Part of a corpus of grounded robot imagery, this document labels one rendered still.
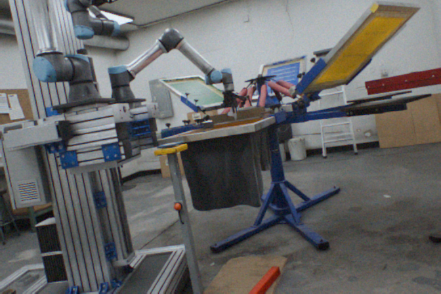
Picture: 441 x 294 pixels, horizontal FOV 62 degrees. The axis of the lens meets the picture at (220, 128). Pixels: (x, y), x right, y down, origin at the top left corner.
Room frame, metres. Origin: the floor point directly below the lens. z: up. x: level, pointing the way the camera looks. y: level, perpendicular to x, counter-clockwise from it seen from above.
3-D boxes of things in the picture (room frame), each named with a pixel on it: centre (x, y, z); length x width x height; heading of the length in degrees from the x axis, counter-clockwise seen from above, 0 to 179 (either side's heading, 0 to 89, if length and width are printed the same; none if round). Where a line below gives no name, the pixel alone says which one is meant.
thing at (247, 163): (2.10, 0.06, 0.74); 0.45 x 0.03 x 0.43; 68
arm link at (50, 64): (1.73, 0.72, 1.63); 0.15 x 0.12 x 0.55; 146
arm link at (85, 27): (1.60, 0.49, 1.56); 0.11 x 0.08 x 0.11; 146
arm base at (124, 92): (2.33, 0.57, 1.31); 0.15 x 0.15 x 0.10
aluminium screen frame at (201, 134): (2.37, -0.05, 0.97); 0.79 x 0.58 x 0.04; 158
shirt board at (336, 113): (2.82, -0.85, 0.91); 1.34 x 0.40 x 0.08; 38
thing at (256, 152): (2.24, -0.22, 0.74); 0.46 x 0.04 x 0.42; 158
